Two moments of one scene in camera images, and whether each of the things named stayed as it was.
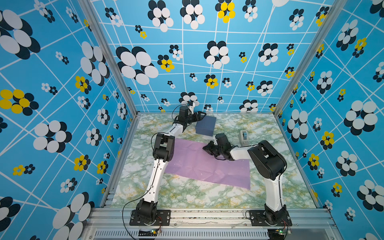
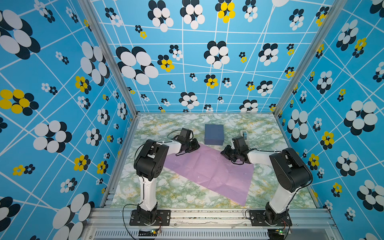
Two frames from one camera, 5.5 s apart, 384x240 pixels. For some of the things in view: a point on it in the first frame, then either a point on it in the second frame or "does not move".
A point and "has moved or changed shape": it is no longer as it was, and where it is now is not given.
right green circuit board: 276,234 does not move
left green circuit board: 142,233 does not move
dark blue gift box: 206,126 has moved or changed shape
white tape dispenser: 243,135 does not move
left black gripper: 197,118 → 195,147
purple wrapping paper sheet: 191,160 has moved or changed shape
